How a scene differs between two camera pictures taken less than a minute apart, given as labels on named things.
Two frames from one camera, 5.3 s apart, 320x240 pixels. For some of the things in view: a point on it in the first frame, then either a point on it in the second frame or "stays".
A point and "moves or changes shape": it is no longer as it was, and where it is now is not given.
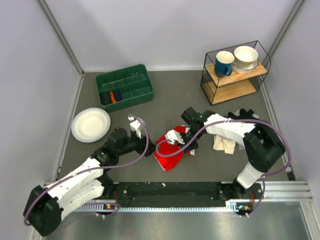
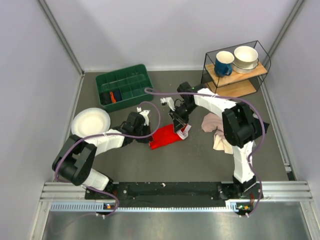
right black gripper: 191,146 -> 179,122
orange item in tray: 113,100 stays
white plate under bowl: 243,70 stays
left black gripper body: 136,143 -> 142,130
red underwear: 169,155 moves or changes shape
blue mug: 223,63 stays
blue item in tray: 117,95 stays
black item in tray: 105,97 stays
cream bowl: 245,56 stays
